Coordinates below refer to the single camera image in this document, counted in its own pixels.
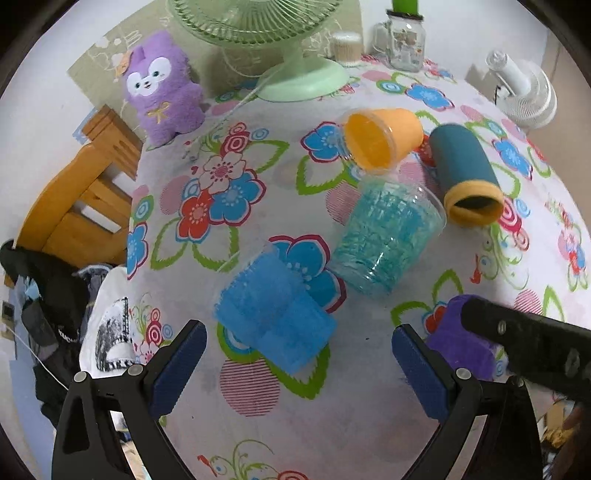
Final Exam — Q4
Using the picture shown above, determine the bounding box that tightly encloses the purple plastic cup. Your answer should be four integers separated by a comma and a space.
423, 294, 508, 381

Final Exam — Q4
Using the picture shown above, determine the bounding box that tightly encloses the blue plastic cup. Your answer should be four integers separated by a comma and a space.
213, 243, 337, 375

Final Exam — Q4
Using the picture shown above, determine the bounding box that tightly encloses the dark teal yellow-rimmed cup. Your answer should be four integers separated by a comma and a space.
429, 124, 504, 227

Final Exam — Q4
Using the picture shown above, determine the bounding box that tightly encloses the teal green plastic cup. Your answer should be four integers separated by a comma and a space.
328, 175, 447, 297

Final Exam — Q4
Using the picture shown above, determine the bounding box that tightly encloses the orange plastic cup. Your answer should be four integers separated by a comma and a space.
342, 108, 424, 172

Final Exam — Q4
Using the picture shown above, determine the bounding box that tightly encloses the green jar lid cup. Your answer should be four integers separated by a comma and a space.
393, 0, 419, 16

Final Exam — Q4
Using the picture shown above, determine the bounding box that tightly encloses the white printed cloth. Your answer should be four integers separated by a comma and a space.
79, 266, 136, 379

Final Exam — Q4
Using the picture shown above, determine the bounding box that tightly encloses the dark clothes pile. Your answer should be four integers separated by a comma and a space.
1, 240, 113, 426

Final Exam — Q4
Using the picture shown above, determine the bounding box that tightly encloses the orange wooden chair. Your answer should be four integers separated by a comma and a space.
15, 105, 142, 268

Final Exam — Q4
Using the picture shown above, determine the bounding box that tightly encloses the floral tablecloth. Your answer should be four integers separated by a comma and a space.
126, 58, 590, 479

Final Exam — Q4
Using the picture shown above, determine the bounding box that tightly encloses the white standing fan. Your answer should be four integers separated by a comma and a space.
486, 50, 558, 130

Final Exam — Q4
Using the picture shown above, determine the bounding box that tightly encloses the purple plush toy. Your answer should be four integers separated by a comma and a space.
116, 30, 205, 148

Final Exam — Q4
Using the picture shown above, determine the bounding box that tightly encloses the beige patterned board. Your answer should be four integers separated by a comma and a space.
68, 1, 362, 106

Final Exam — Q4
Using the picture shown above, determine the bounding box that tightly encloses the glass mason jar mug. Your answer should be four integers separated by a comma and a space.
373, 10, 426, 73

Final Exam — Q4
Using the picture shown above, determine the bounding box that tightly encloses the cotton swab container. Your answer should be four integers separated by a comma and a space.
331, 31, 363, 67

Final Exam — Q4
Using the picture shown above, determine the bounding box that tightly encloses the green desk fan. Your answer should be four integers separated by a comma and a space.
169, 1, 349, 103

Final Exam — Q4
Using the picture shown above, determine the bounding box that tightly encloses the white fan power cable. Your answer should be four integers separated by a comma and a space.
184, 64, 288, 158

